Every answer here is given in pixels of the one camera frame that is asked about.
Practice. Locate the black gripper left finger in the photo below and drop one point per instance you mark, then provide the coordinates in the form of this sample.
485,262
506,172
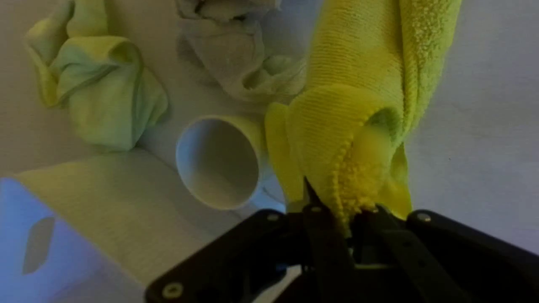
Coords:
236,258

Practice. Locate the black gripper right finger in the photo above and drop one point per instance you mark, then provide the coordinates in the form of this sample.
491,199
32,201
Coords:
448,263

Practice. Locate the white mug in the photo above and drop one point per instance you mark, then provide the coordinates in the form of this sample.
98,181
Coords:
216,162

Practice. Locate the bright yellow cloth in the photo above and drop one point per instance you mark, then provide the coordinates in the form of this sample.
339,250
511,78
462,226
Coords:
347,85

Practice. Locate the white plastic box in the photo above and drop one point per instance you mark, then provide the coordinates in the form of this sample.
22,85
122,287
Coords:
112,208

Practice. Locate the grey white cloth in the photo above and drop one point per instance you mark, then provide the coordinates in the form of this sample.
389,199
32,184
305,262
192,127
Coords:
229,51

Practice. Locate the pale green cloth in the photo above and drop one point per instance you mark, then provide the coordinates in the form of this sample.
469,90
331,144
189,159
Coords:
101,85

